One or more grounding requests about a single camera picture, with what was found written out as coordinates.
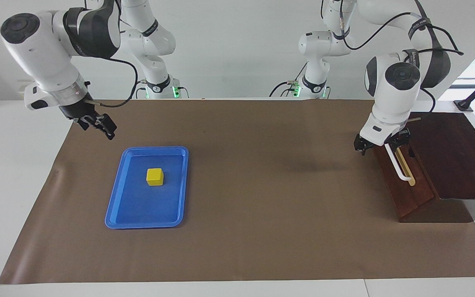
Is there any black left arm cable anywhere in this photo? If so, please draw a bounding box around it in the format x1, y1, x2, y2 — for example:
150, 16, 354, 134
339, 0, 465, 113

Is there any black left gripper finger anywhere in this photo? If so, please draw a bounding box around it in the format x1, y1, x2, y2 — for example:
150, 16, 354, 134
353, 135, 374, 156
389, 133, 412, 154

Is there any black base cable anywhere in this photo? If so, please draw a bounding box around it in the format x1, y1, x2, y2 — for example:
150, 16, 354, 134
269, 62, 307, 98
129, 80, 148, 99

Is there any white drawer handle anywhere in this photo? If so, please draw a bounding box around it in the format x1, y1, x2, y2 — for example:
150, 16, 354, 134
385, 143, 412, 182

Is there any wooden drawer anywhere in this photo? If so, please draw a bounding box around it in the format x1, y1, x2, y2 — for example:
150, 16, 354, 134
374, 142, 435, 218

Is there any white wall socket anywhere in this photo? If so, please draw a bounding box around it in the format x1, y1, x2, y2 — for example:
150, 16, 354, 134
18, 79, 36, 99

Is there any yellow cube block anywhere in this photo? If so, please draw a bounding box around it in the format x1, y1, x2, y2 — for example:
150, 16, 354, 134
146, 168, 165, 186

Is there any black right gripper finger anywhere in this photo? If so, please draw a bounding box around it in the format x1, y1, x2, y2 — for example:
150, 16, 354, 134
77, 116, 98, 131
94, 113, 118, 141

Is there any blue plastic tray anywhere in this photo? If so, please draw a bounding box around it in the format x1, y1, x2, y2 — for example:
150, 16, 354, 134
105, 146, 189, 229

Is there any dark wooden cabinet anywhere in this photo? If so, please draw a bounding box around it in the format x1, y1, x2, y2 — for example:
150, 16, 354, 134
373, 111, 475, 224

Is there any brown paper table mat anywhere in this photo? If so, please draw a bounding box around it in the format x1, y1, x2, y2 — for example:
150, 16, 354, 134
0, 99, 475, 285

